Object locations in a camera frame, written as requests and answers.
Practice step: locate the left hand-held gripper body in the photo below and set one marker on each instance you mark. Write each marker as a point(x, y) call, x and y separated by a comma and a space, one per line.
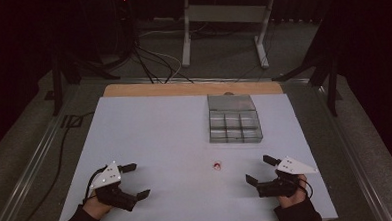
point(110, 191)

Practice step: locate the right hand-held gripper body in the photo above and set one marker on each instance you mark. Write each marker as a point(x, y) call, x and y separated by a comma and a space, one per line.
point(280, 187)

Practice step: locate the small red and white item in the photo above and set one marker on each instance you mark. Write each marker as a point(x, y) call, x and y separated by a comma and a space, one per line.
point(216, 165)

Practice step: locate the clear plastic compartment box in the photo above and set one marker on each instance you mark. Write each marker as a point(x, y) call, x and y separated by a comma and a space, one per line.
point(234, 122)

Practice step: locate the person's right hand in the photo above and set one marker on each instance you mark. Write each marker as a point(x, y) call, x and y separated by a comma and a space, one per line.
point(296, 199)

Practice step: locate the person's left hand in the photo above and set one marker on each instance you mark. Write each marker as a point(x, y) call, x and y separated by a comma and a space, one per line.
point(94, 206)

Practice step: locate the white table cover sheet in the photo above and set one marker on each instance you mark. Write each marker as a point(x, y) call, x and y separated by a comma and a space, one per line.
point(152, 142)

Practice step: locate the black tripod stand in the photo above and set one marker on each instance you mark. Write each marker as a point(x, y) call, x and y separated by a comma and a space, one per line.
point(331, 84)

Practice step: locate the black stand leg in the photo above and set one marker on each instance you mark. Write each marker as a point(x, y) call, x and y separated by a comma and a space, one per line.
point(57, 93)

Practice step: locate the dark equipment with red light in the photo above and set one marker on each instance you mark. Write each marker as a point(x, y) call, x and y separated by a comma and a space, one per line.
point(125, 23)

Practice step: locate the white metal stand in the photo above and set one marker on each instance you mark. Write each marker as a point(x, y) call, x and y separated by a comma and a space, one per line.
point(225, 14)

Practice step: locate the long metal floor rail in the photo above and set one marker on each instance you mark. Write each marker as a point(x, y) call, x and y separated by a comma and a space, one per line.
point(26, 178)
point(356, 157)

